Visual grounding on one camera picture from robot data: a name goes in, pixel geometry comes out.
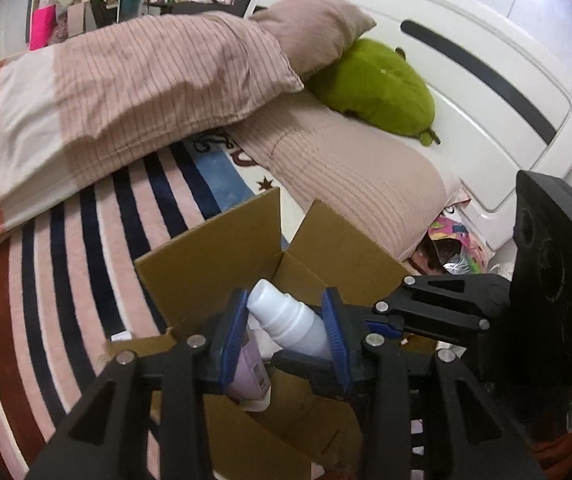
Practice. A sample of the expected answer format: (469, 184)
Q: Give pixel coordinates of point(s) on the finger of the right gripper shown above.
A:
(318, 373)
(460, 310)

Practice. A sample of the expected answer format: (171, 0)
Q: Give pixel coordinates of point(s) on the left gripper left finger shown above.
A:
(105, 435)

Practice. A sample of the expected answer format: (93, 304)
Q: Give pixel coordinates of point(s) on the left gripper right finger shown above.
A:
(423, 413)

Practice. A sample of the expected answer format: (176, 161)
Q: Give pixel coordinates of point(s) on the white plastic bottle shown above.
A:
(289, 322)

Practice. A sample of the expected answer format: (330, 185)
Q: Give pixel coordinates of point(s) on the lilac cosmetic tube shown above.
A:
(251, 387)

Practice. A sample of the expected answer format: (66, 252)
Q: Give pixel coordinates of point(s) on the pink ribbed pillow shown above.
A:
(389, 188)

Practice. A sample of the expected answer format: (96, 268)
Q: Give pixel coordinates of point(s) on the striped pink fleece blanket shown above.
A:
(68, 283)

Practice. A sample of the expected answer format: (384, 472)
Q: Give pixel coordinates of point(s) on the green plush toy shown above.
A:
(374, 83)

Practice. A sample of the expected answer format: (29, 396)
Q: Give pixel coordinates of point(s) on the white bed headboard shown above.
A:
(503, 102)

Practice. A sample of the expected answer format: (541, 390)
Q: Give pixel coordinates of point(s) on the striped patchwork duvet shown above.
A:
(73, 113)

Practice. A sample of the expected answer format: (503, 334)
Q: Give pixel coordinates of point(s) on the pink storage box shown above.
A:
(42, 26)

